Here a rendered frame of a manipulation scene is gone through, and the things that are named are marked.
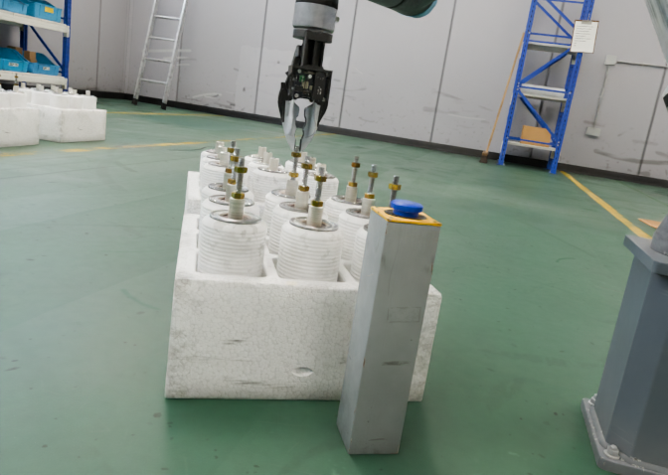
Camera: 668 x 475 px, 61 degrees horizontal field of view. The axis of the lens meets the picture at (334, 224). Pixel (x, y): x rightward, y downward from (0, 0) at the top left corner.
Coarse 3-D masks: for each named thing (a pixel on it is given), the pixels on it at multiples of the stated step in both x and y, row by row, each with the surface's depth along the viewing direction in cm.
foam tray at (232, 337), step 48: (192, 240) 94; (192, 288) 77; (240, 288) 78; (288, 288) 80; (336, 288) 81; (432, 288) 87; (192, 336) 78; (240, 336) 80; (288, 336) 81; (336, 336) 83; (432, 336) 87; (192, 384) 80; (240, 384) 82; (288, 384) 83; (336, 384) 85
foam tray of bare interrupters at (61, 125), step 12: (48, 108) 304; (60, 108) 304; (72, 108) 316; (84, 108) 328; (96, 108) 340; (48, 120) 306; (60, 120) 304; (72, 120) 312; (84, 120) 322; (96, 120) 333; (48, 132) 307; (60, 132) 305; (72, 132) 314; (84, 132) 324; (96, 132) 335
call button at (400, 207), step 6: (396, 204) 69; (402, 204) 69; (408, 204) 69; (414, 204) 69; (420, 204) 70; (396, 210) 69; (402, 210) 68; (408, 210) 68; (414, 210) 68; (420, 210) 69; (408, 216) 69; (414, 216) 69
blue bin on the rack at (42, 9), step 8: (24, 0) 554; (32, 0) 593; (40, 0) 590; (32, 8) 553; (40, 8) 557; (48, 8) 566; (56, 8) 575; (32, 16) 555; (40, 16) 560; (48, 16) 569; (56, 16) 579
